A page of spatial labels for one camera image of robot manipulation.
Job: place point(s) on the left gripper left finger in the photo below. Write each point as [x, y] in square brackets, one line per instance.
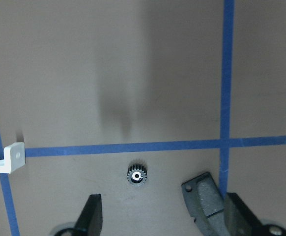
[89, 223]

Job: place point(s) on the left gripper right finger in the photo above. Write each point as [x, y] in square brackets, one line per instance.
[241, 221]

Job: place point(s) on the black bearing gear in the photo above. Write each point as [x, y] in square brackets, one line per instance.
[137, 173]

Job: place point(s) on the black brake pad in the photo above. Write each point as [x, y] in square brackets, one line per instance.
[205, 204]

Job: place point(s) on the white curved plastic clamp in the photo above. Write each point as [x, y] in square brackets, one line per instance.
[13, 158]

